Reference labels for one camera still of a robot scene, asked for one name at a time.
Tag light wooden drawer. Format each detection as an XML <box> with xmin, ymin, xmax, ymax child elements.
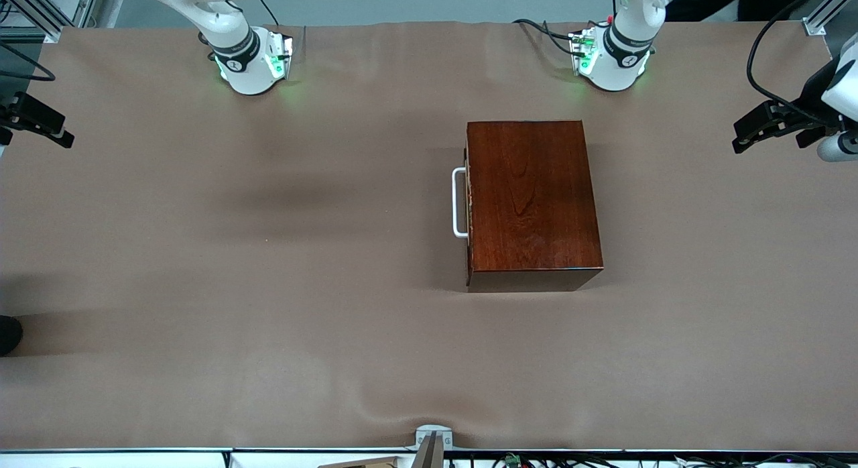
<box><xmin>452</xmin><ymin>145</ymin><xmax>473</xmax><ymax>289</ymax></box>

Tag brown table cover sheet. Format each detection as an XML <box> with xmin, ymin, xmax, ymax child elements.
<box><xmin>0</xmin><ymin>20</ymin><xmax>858</xmax><ymax>452</ymax></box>

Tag brown wooden board piece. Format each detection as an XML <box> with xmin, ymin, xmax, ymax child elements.
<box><xmin>317</xmin><ymin>456</ymin><xmax>401</xmax><ymax>468</ymax></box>

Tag aluminium frame profiles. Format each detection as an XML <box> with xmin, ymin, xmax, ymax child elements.
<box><xmin>0</xmin><ymin>0</ymin><xmax>101</xmax><ymax>43</ymax></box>

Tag aluminium corner profile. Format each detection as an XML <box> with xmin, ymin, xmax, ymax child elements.
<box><xmin>802</xmin><ymin>0</ymin><xmax>858</xmax><ymax>37</ymax></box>

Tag black table edge rail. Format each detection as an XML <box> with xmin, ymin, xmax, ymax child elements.
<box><xmin>0</xmin><ymin>447</ymin><xmax>858</xmax><ymax>455</ymax></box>

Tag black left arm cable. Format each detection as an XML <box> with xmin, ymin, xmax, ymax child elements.
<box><xmin>746</xmin><ymin>0</ymin><xmax>842</xmax><ymax>120</ymax></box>

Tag dark brown wooden cabinet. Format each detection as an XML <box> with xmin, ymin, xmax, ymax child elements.
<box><xmin>465</xmin><ymin>119</ymin><xmax>604</xmax><ymax>293</ymax></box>

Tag grey metal bracket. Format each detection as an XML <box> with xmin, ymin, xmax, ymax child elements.
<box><xmin>406</xmin><ymin>424</ymin><xmax>454</xmax><ymax>453</ymax></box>

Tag aluminium post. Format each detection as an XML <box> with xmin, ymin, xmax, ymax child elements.
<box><xmin>410</xmin><ymin>433</ymin><xmax>444</xmax><ymax>468</ymax></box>

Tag black round object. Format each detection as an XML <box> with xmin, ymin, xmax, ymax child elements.
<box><xmin>0</xmin><ymin>315</ymin><xmax>23</xmax><ymax>357</ymax></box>

